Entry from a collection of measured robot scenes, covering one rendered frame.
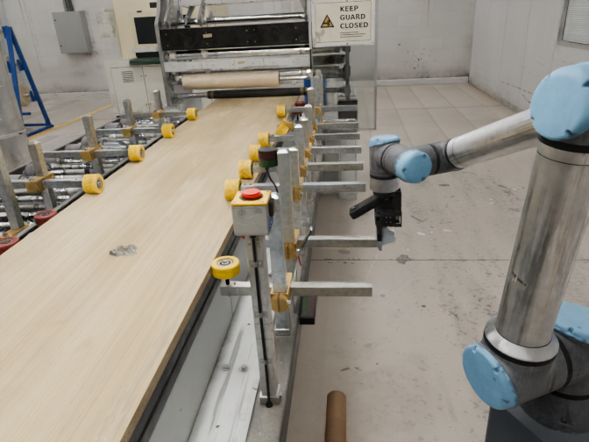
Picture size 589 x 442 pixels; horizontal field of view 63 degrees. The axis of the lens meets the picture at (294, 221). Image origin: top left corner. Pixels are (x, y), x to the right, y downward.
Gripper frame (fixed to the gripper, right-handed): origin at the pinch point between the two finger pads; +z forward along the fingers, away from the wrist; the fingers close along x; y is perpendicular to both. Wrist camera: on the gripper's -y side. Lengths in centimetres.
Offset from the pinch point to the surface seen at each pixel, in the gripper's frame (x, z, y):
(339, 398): 9, 74, -16
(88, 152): 74, -18, -136
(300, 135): 44, -28, -28
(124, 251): -20, -11, -77
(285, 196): -5.9, -21.0, -28.3
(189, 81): 250, -27, -137
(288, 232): -5.9, -8.8, -28.3
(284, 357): -40, 12, -27
